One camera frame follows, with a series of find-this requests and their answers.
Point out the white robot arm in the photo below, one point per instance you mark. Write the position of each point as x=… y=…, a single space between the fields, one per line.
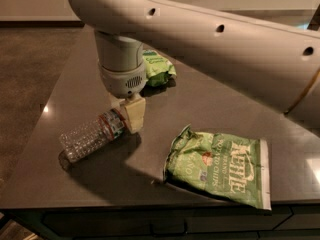
x=275 y=64

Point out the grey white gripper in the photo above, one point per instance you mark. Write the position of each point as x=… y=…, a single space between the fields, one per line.
x=122 y=83

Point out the clear plastic water bottle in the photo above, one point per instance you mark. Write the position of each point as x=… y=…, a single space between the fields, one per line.
x=91 y=136

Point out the green rice chip bag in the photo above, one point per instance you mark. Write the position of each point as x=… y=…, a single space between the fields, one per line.
x=159 y=70

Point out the green Kettle potato chips bag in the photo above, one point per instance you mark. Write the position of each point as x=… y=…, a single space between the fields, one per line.
x=220 y=165

